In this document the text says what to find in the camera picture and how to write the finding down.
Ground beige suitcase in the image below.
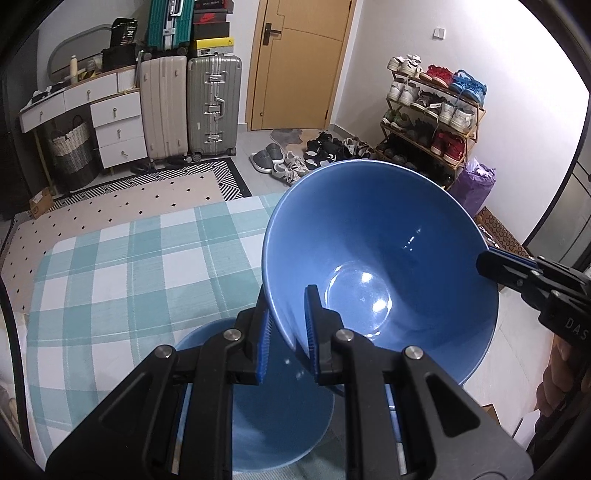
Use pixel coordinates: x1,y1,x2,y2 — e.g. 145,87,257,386
138,56,189,161

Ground purple yoga mat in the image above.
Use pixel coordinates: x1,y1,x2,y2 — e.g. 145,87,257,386
449,158,496,217

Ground blue bowl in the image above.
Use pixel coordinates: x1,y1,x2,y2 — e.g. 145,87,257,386
174,316,336,472
262,160,499,383

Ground woven laundry basket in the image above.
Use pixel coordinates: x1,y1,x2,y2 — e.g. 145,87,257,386
49,115,100,191

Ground grey slippers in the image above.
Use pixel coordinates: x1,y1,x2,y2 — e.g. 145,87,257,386
249,142,284,174

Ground patterned cardboard box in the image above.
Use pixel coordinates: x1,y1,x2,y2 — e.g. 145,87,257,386
475,207,530,258

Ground white drawer desk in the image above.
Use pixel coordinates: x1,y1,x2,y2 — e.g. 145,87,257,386
20,66,147,169

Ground teal suitcase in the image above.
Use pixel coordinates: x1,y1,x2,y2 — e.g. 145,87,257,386
145,0,194,51

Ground small cardboard box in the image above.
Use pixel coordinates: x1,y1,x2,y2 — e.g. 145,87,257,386
29,187,54,219

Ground silver suitcase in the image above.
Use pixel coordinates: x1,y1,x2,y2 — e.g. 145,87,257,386
186,54,242,158

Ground dotted beige rug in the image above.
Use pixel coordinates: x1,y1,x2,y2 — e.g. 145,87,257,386
1,158,252,313

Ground yellow shoe box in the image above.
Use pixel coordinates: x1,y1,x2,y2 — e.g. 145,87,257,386
194,37,235,57

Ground right hand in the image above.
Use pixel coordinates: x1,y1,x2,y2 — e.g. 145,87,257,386
536,337,574,418

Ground teal checked tablecloth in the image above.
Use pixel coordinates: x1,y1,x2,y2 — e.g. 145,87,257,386
25,192,334,480

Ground wooden shoe rack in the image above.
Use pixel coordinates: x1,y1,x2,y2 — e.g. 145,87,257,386
376,54,488,190

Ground wooden door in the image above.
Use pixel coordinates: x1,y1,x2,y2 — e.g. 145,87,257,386
245,0,356,130

